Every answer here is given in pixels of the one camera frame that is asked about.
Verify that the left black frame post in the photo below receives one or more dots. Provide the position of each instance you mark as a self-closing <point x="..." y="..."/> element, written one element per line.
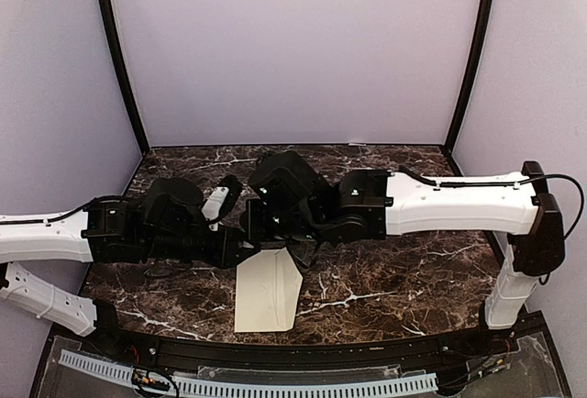
<point x="123" y="81"/>

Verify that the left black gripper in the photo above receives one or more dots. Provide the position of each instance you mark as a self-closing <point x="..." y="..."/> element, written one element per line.
<point x="226" y="253"/>

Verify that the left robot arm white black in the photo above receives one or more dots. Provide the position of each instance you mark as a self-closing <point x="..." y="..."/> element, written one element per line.
<point x="172" y="220"/>

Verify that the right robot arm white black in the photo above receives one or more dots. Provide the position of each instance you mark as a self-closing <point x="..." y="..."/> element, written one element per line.
<point x="377" y="204"/>

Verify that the right black frame post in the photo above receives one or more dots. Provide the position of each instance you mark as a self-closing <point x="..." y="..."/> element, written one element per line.
<point x="469" y="75"/>

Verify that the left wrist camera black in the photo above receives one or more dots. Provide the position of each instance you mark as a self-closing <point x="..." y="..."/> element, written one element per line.
<point x="221" y="201"/>

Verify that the black front table rail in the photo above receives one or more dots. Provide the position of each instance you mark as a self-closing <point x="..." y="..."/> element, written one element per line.
<point x="173" y="353"/>

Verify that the black frame post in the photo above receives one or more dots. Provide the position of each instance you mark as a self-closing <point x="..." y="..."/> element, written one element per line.
<point x="123" y="81"/>
<point x="469" y="75"/>

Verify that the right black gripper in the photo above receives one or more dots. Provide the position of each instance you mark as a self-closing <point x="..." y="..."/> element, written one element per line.
<point x="251" y="230"/>

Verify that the small circuit board with wires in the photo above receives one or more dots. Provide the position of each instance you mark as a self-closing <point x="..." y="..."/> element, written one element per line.
<point x="144" y="381"/>

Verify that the cream paper envelope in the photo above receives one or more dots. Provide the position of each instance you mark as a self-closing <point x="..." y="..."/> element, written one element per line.
<point x="268" y="285"/>

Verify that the white slotted cable duct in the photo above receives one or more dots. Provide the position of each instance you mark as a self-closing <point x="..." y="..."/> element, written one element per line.
<point x="183" y="386"/>

